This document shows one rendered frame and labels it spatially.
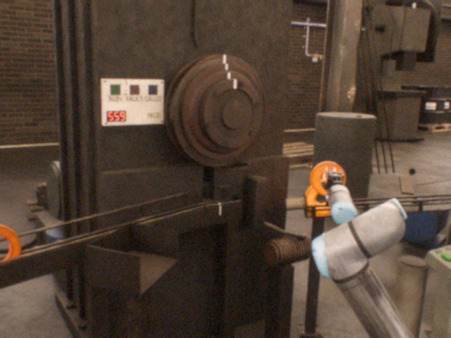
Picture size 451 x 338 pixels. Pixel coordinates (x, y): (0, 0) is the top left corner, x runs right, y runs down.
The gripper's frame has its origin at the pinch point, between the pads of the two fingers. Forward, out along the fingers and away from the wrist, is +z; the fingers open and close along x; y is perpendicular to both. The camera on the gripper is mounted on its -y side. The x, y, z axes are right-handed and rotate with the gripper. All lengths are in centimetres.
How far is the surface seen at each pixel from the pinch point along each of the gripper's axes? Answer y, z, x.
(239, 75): 43, 3, 42
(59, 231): -75, 51, 150
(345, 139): -82, 221, -65
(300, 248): -32.4, -12.5, 10.5
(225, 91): 40, -7, 47
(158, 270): -8, -60, 68
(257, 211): -19.1, -3.5, 30.8
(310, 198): -15.9, 4.4, 5.5
